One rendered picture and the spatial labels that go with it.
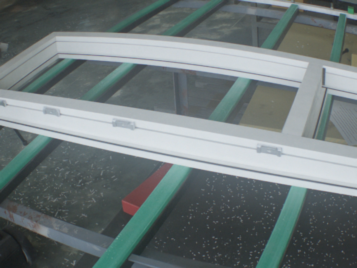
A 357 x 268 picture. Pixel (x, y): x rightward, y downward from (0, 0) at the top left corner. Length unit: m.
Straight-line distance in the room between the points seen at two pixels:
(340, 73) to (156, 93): 2.09
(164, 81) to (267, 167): 2.47
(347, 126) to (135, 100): 1.84
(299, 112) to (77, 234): 0.50
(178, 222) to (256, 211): 0.20
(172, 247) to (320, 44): 1.41
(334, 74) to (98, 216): 1.36
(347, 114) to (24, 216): 1.13
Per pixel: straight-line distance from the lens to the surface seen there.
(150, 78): 3.41
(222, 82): 2.53
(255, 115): 1.59
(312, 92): 1.09
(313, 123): 1.08
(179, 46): 1.36
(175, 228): 1.23
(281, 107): 1.65
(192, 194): 1.34
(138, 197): 1.28
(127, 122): 0.98
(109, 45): 1.47
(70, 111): 1.06
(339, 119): 1.61
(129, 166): 2.52
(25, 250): 1.91
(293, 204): 0.86
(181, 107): 1.60
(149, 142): 0.99
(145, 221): 0.84
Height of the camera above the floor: 1.41
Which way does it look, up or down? 31 degrees down
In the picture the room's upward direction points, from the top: 4 degrees counter-clockwise
